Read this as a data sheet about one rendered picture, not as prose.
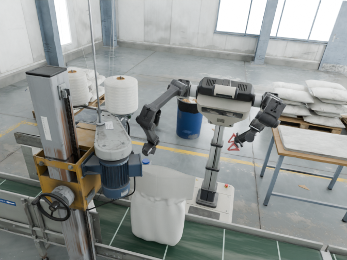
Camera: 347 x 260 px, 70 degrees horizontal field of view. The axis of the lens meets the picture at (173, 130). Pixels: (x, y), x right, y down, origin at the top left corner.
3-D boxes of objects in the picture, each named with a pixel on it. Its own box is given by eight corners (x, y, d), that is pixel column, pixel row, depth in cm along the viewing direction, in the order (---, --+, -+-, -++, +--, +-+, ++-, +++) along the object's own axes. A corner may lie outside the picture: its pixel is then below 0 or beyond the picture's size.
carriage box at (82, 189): (112, 174, 160) (109, 131, 144) (84, 213, 131) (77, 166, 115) (77, 166, 164) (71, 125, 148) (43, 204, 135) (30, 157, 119)
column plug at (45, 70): (67, 69, 107) (67, 67, 107) (49, 77, 97) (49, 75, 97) (44, 66, 109) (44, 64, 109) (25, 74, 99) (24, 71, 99)
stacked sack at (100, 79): (108, 81, 503) (107, 74, 496) (91, 93, 445) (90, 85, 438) (88, 78, 510) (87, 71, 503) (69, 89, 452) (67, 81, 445)
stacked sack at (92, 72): (100, 76, 490) (100, 68, 483) (89, 83, 453) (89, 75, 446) (69, 71, 501) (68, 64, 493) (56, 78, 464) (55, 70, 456)
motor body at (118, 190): (134, 185, 143) (133, 149, 131) (124, 205, 130) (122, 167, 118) (109, 180, 146) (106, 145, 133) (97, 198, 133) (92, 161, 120)
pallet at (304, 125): (327, 117, 508) (329, 110, 501) (339, 136, 439) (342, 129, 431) (265, 107, 531) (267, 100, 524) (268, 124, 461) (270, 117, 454)
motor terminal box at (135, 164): (140, 168, 140) (140, 151, 134) (142, 180, 131) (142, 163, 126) (126, 170, 138) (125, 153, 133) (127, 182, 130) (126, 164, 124)
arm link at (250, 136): (265, 124, 158) (253, 117, 159) (264, 129, 147) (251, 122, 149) (255, 139, 163) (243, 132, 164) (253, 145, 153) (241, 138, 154)
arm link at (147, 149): (160, 139, 178) (150, 133, 180) (151, 150, 171) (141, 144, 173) (158, 147, 188) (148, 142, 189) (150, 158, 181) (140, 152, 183)
